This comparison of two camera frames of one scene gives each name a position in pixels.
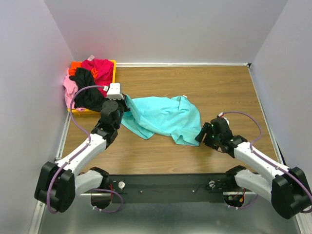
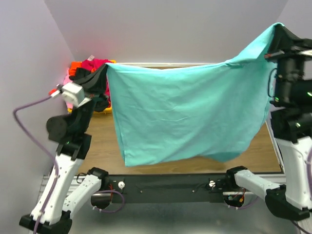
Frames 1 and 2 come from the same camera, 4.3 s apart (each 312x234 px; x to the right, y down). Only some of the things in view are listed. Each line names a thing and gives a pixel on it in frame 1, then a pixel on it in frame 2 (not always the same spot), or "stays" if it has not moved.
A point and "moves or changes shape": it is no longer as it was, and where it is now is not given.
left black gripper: [122, 101] -> [92, 79]
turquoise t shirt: [175, 116] moves or changes shape
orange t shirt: [74, 65] stays
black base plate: [167, 188] stays
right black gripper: [207, 128] -> [282, 39]
